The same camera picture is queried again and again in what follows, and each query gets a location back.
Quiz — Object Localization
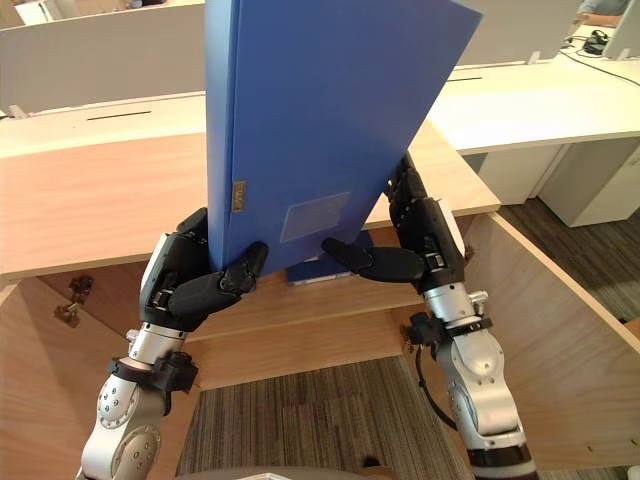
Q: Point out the metal door hinge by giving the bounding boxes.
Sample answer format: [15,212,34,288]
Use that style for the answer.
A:
[67,275,95,304]
[53,301,82,329]

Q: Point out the black cable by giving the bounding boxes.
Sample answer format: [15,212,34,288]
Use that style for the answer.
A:
[558,35,640,87]

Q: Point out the white office desk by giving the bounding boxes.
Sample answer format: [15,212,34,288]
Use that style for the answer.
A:
[0,89,209,160]
[428,23,640,157]

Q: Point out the blue file folder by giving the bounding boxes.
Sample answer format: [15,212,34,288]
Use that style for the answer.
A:
[203,0,485,277]

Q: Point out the wooden cabinet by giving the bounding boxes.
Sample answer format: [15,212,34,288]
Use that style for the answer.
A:
[0,118,502,392]

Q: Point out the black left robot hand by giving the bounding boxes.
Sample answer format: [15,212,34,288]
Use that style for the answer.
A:
[139,206,271,334]

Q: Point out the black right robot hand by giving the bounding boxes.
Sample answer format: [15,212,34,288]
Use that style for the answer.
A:
[321,151,468,296]

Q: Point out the grey desk partition panel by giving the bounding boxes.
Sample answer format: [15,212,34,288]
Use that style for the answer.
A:
[455,0,584,69]
[0,3,209,117]

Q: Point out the wooden cabinet door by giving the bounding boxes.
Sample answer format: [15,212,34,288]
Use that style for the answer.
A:
[0,282,202,480]
[413,211,640,472]

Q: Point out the white monitor back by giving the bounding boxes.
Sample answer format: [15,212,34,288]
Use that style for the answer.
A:
[601,0,640,62]

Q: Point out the person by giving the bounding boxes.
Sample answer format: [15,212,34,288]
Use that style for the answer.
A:
[576,0,632,27]

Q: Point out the white drawer pedestal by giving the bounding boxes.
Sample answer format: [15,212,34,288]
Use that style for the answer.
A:
[536,141,640,229]

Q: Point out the white desk support panel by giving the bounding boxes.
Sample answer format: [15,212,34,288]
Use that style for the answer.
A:
[476,144,569,207]

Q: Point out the black device on desk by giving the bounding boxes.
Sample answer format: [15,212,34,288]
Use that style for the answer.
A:
[581,28,610,57]

